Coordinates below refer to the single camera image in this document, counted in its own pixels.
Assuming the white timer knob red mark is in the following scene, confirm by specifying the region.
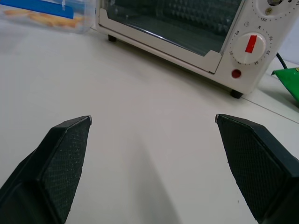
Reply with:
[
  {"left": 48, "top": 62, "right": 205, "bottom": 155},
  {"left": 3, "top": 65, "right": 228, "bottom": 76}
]
[{"left": 231, "top": 32, "right": 267, "bottom": 66}]

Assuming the clear plastic food container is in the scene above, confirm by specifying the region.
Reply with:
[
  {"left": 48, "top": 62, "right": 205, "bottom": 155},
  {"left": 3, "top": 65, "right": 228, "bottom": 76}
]
[{"left": 0, "top": 0, "right": 97, "bottom": 35}]

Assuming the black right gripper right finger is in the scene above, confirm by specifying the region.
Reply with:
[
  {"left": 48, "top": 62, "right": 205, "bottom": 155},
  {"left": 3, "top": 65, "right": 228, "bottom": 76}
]
[{"left": 214, "top": 113, "right": 299, "bottom": 224}]

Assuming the black power cable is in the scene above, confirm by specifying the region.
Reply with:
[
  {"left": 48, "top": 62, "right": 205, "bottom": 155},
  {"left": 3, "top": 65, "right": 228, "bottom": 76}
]
[{"left": 276, "top": 52, "right": 289, "bottom": 70}]

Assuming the blue container lid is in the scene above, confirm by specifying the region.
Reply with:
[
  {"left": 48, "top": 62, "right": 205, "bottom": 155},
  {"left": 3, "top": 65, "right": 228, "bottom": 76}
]
[{"left": 0, "top": 0, "right": 74, "bottom": 20}]

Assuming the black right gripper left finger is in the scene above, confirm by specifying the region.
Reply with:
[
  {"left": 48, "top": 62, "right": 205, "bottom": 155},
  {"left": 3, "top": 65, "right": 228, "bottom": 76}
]
[{"left": 0, "top": 115, "right": 93, "bottom": 224}]

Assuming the white toaster oven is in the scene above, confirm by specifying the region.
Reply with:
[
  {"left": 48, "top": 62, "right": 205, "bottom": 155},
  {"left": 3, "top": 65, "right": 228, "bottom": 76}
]
[{"left": 96, "top": 0, "right": 299, "bottom": 99}]

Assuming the green packet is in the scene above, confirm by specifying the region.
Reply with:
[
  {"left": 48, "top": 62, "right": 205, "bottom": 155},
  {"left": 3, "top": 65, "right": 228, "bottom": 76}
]
[{"left": 271, "top": 67, "right": 299, "bottom": 105}]

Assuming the glass oven door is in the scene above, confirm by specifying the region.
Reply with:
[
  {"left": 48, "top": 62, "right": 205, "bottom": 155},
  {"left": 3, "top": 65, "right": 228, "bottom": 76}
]
[{"left": 98, "top": 0, "right": 246, "bottom": 75}]

